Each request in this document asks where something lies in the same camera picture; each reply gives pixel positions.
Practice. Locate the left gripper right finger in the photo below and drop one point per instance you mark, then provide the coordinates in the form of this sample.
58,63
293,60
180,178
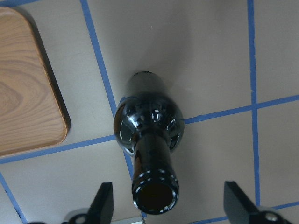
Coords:
239,209

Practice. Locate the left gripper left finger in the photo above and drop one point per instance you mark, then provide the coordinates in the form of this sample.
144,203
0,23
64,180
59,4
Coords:
101,209

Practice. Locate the dark wine bottle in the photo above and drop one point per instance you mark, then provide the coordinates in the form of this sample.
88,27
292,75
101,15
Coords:
148,126

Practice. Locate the wooden tray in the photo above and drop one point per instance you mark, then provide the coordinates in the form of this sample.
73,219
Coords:
32,112

